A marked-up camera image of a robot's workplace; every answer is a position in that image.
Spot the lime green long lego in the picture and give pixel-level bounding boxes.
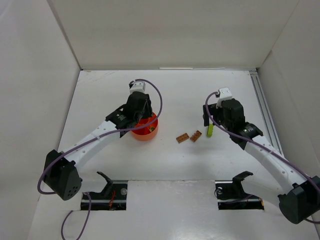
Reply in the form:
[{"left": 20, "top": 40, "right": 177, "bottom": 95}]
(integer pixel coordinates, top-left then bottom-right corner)
[{"left": 206, "top": 123, "right": 214, "bottom": 138}]

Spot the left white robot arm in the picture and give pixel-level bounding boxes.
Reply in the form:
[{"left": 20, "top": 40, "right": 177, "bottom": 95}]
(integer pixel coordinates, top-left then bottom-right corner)
[{"left": 43, "top": 91, "right": 153, "bottom": 201}]

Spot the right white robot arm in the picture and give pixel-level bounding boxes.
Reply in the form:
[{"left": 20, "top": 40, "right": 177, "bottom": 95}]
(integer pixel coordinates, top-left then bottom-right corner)
[{"left": 202, "top": 98, "right": 320, "bottom": 224}]

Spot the brown upside-down lego plate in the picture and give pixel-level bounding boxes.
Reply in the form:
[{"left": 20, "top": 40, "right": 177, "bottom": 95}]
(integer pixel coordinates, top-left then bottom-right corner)
[{"left": 190, "top": 130, "right": 202, "bottom": 142}]

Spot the orange round divided container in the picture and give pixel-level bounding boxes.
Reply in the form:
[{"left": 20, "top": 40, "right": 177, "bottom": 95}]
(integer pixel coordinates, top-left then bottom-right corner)
[{"left": 131, "top": 112, "right": 159, "bottom": 142}]

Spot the brown studded lego plate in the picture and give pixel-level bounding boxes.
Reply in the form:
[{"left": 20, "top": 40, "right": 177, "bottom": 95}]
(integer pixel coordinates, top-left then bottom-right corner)
[{"left": 176, "top": 133, "right": 190, "bottom": 144}]

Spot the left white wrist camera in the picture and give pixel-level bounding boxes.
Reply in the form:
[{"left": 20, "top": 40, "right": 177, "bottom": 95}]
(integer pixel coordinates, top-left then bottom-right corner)
[{"left": 129, "top": 80, "right": 146, "bottom": 94}]

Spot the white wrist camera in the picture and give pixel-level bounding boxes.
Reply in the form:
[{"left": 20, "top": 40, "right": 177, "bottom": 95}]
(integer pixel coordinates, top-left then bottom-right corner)
[
  {"left": 129, "top": 80, "right": 146, "bottom": 94},
  {"left": 216, "top": 87, "right": 233, "bottom": 108}
]

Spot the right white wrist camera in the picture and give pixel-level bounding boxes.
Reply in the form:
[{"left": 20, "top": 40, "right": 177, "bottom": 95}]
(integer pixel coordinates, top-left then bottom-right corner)
[{"left": 216, "top": 87, "right": 233, "bottom": 108}]

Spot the aluminium rail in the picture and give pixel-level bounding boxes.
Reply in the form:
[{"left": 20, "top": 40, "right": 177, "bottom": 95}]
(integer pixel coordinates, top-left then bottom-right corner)
[{"left": 249, "top": 70, "right": 284, "bottom": 156}]

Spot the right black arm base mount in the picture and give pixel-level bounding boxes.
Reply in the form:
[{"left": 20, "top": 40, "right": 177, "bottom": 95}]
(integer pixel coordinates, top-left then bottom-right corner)
[{"left": 214, "top": 171, "right": 265, "bottom": 211}]

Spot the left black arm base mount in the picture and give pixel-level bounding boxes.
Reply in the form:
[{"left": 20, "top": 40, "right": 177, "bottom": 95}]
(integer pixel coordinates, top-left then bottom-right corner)
[{"left": 80, "top": 171, "right": 128, "bottom": 211}]

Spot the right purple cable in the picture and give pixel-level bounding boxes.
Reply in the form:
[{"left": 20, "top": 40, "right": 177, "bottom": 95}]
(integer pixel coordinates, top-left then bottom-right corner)
[{"left": 204, "top": 91, "right": 320, "bottom": 224}]

